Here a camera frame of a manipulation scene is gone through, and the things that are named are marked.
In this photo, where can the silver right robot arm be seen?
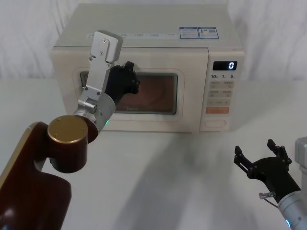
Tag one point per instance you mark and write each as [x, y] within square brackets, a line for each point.
[296, 208]

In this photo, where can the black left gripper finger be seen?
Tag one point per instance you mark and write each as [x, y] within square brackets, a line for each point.
[129, 67]
[135, 83]

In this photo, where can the cream microwave oven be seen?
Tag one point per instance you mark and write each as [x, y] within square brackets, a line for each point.
[163, 57]

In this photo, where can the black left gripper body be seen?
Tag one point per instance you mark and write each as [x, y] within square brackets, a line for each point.
[117, 81]

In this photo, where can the white wrinkled curtain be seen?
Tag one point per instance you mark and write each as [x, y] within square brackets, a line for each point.
[26, 36]

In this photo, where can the brown left robot arm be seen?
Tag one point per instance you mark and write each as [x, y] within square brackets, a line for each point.
[67, 143]

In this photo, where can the white table cloth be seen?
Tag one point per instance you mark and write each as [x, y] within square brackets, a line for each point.
[156, 179]

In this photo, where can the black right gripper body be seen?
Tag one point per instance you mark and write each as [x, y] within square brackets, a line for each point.
[271, 172]

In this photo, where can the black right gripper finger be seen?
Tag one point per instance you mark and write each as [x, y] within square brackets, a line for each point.
[243, 160]
[280, 152]

